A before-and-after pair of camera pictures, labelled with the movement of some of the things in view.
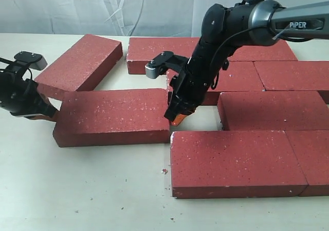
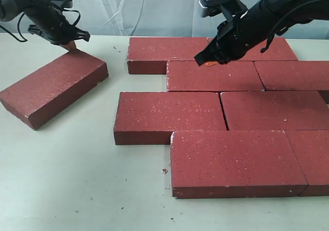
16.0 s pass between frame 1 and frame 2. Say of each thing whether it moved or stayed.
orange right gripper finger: moved
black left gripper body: moved
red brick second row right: stayed
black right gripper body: moved
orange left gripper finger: moved
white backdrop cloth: stayed
